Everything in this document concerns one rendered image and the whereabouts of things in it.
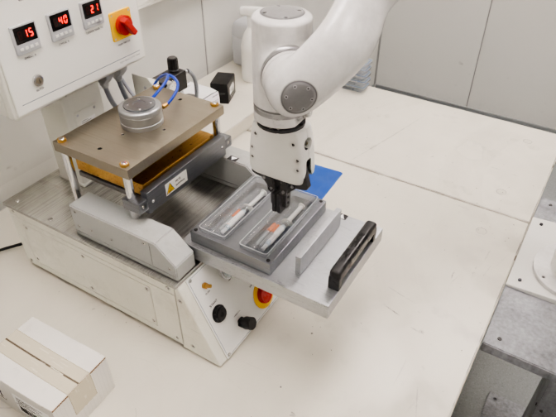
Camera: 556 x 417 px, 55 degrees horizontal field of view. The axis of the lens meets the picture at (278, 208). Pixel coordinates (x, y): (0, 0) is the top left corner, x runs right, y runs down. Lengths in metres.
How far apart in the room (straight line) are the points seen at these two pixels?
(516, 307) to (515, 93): 2.24
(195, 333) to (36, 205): 0.43
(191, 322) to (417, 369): 0.43
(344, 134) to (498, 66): 1.75
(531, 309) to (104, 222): 0.87
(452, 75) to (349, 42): 2.73
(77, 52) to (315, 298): 0.62
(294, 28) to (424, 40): 2.69
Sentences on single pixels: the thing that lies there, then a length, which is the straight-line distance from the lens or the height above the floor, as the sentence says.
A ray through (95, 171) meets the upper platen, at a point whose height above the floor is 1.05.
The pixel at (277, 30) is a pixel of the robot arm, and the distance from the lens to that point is 0.73.
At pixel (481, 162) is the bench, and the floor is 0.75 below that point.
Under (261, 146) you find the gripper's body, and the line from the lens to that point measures 0.84.
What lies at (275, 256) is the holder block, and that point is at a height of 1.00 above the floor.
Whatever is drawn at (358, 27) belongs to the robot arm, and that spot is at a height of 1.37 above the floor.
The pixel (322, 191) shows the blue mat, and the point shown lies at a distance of 1.44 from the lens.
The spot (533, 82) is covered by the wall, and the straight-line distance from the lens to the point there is 3.31.
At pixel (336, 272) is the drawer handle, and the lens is 0.84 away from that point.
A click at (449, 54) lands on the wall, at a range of 3.37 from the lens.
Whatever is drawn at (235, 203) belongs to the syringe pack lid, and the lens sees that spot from 0.98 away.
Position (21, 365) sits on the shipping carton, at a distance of 1.03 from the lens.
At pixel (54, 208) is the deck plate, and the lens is 1.18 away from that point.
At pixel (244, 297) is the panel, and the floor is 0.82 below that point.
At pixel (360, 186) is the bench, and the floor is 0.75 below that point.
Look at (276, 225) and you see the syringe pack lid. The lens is 0.93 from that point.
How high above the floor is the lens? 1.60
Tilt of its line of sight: 38 degrees down
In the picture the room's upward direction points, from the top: straight up
